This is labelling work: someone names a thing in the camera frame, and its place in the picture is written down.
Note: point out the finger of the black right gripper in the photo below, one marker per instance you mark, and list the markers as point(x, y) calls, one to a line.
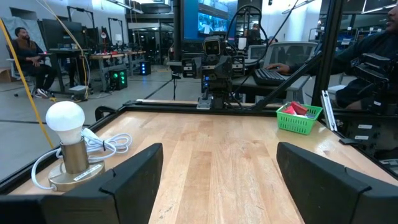
point(238, 66)
point(189, 68)

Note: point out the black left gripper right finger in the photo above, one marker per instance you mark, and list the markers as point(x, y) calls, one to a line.
point(326, 193)

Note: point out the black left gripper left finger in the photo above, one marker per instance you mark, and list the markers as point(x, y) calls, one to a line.
point(124, 196)

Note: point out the small pink block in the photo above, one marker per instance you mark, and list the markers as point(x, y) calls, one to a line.
point(289, 110)

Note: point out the red rectangular block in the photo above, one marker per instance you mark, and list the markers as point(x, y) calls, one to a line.
point(299, 107)

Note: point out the light blue block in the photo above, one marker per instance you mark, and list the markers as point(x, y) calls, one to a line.
point(310, 116)

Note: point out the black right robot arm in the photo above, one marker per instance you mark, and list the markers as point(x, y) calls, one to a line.
point(217, 90)

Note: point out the grey mesh office chair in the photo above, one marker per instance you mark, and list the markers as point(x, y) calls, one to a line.
point(292, 53)

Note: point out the black computer keyboard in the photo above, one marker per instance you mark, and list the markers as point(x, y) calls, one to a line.
point(270, 76)

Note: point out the person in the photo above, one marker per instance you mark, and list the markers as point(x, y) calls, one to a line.
point(342, 59)
point(255, 34)
point(29, 59)

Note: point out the person's hand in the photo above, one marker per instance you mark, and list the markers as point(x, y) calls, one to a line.
point(278, 68)

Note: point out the black box with blue lights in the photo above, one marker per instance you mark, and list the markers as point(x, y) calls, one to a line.
point(145, 68)

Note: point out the computer desk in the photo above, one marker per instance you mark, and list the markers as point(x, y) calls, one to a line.
point(298, 87)

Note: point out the black computer with green lights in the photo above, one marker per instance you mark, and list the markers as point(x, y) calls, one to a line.
point(119, 79)

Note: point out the green plastic basket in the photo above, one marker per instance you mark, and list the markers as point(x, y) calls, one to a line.
point(295, 124)

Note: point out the wooden workbench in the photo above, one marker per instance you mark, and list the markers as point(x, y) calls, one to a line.
point(102, 56)

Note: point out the brass lamp with white bulb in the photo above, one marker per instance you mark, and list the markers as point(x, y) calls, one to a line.
point(65, 119)

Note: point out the white floor box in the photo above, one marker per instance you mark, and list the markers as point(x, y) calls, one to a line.
point(77, 91)

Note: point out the cardboard box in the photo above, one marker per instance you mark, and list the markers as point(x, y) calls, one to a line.
point(4, 74)

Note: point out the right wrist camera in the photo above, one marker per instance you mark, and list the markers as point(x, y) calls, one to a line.
point(212, 46)

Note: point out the large wall display screen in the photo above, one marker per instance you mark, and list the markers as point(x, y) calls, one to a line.
point(211, 21)

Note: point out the white metal corner bracket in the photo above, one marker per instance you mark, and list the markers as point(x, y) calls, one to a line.
point(329, 109)

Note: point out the black aluminium frame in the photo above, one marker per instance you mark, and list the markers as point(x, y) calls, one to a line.
point(329, 46)

